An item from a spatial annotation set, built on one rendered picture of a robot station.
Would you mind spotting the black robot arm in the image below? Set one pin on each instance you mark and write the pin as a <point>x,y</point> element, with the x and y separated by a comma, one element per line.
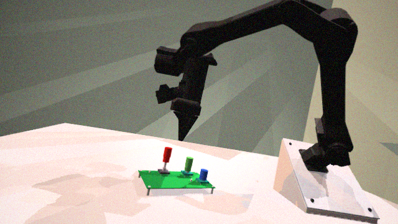
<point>333,34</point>

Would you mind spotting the green circuit board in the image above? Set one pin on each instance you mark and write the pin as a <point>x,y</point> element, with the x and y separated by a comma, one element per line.
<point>184,179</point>

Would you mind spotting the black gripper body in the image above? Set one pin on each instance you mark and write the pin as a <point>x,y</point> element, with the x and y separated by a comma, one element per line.
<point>192,90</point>

